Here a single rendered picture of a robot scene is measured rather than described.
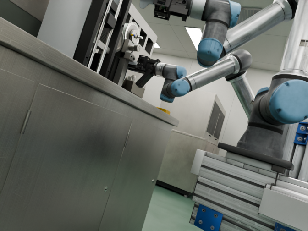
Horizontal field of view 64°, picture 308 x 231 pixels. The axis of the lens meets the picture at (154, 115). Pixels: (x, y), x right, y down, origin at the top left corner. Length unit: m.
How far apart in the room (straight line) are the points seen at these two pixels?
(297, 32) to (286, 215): 0.52
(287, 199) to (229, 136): 4.93
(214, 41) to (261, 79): 5.11
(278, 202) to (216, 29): 0.52
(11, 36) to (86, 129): 0.37
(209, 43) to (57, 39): 0.66
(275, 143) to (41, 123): 0.71
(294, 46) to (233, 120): 4.88
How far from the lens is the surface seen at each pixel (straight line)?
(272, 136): 0.90
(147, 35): 2.25
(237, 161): 0.89
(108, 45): 1.08
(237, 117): 5.69
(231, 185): 0.89
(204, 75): 1.18
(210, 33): 0.81
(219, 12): 0.84
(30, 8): 1.36
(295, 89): 0.78
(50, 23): 1.24
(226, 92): 5.84
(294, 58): 0.84
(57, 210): 0.84
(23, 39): 0.57
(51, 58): 0.62
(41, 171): 0.72
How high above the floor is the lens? 0.78
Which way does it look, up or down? 4 degrees up
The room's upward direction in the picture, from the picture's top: 17 degrees clockwise
